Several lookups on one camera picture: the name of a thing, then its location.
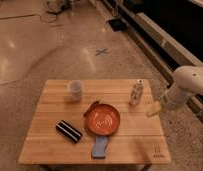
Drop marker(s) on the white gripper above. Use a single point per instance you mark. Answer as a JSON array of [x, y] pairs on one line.
[[156, 107]]

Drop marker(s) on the white ceramic cup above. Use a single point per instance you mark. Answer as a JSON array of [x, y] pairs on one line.
[[75, 89]]

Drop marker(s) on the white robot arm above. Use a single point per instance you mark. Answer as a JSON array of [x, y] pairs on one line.
[[187, 82]]

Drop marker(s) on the orange ceramic bowl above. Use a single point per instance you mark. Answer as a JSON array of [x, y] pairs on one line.
[[102, 119]]

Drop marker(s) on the small white bottle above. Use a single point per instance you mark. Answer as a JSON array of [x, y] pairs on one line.
[[136, 93]]

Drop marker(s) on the blue sponge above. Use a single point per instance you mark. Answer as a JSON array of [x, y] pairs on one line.
[[99, 147]]

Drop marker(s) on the wooden table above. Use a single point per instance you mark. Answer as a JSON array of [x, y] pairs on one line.
[[139, 139]]

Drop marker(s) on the black white striped block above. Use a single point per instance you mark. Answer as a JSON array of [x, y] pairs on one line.
[[69, 131]]

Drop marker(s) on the black floor plate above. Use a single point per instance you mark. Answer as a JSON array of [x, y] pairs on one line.
[[117, 24]]

